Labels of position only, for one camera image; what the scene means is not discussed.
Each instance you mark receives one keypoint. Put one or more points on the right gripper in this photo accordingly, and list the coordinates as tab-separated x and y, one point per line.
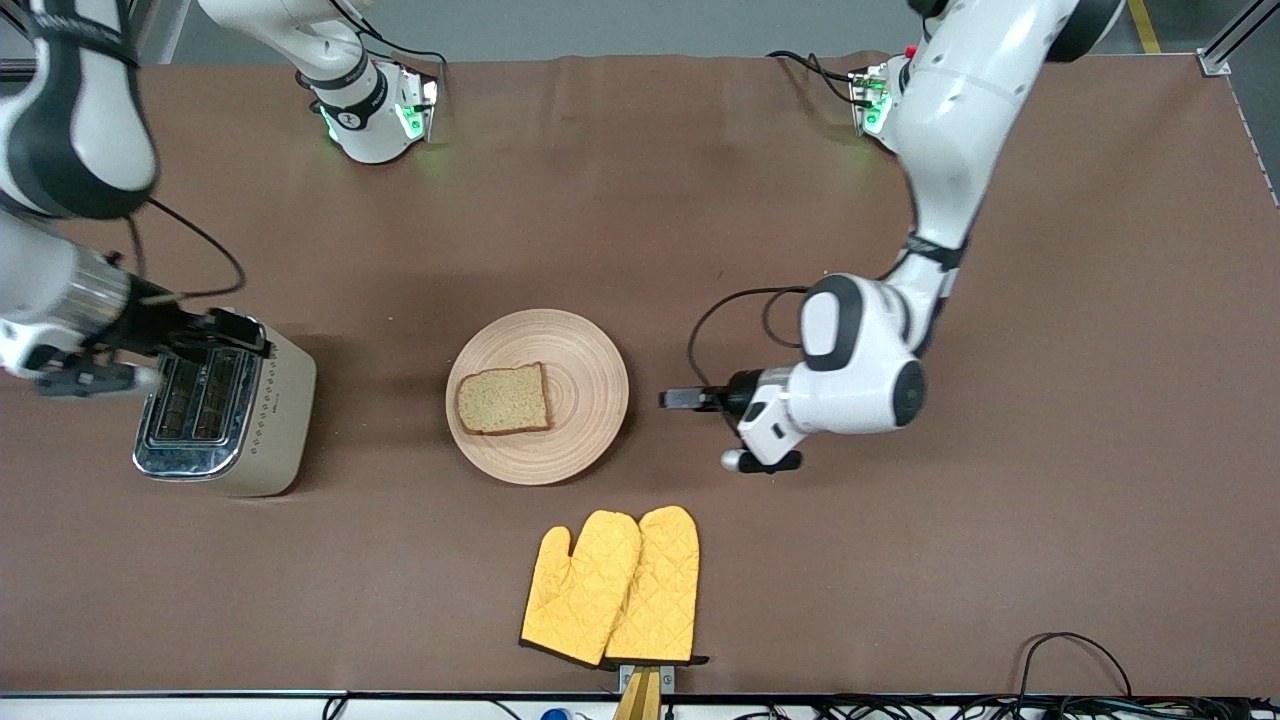
158	327

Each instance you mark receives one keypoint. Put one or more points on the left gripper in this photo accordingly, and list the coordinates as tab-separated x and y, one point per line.
741	393

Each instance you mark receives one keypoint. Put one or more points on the round wooden plate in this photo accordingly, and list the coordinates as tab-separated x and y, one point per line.
585	440

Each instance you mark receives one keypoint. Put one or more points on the brown toast slice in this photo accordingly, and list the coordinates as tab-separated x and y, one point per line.
503	400

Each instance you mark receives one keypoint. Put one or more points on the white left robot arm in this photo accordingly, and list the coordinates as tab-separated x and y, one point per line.
960	120

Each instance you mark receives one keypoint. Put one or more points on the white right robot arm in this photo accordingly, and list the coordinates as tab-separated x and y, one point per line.
90	120

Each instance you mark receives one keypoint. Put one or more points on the beige chrome toaster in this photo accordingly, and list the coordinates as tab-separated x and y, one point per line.
275	420

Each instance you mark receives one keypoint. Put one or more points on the yellow quilted oven mitt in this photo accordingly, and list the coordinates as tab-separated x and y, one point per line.
660	590
575	595

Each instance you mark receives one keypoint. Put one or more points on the green lit base connector box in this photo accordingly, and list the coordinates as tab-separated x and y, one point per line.
868	100
420	100

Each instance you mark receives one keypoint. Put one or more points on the small metal bracket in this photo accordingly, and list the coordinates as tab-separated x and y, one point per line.
667	678

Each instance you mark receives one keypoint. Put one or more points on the aluminium frame profile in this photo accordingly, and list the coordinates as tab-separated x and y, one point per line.
1240	38

